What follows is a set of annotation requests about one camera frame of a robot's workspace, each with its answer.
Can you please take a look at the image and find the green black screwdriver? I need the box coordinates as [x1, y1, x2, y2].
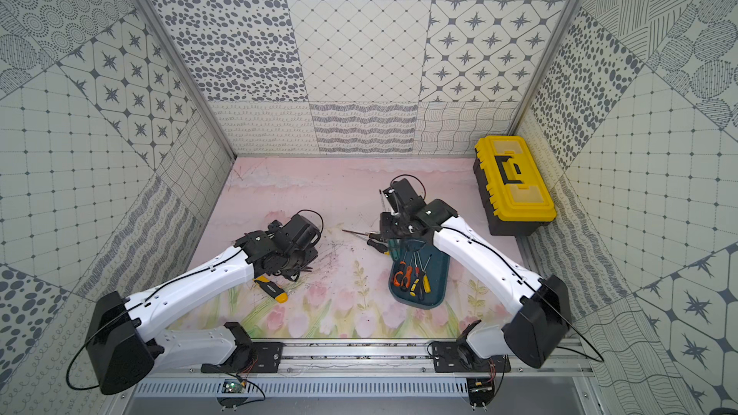
[387, 239, 405, 262]

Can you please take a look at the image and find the black screwdriver yellow cap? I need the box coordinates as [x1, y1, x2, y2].
[367, 239, 389, 255]

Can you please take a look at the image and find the black yellow-dotted screwdriver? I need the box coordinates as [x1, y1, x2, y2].
[342, 229, 386, 242]

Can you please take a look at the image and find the orange black screwdriver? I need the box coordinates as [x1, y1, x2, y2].
[401, 255, 416, 292]
[392, 257, 407, 288]

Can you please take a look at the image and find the black yellow small screwdriver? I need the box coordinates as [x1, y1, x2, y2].
[411, 266, 426, 301]

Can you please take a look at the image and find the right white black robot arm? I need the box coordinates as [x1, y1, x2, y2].
[380, 175, 580, 369]

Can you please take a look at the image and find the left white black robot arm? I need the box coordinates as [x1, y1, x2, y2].
[81, 211, 325, 396]

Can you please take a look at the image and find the teal plastic storage tray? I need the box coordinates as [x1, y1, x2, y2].
[388, 238, 451, 309]

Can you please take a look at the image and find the yellow black utility knife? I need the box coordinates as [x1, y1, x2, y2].
[254, 276, 288, 304]

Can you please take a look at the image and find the yellow black toolbox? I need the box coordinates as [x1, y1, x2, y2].
[473, 136, 557, 236]

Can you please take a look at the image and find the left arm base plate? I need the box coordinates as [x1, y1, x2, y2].
[200, 341, 284, 375]

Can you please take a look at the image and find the aluminium mounting rail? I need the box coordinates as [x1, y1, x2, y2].
[148, 335, 593, 377]

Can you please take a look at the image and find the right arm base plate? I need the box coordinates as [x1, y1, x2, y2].
[427, 341, 511, 373]

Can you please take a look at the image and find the white slotted cable duct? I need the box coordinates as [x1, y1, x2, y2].
[135, 376, 468, 398]

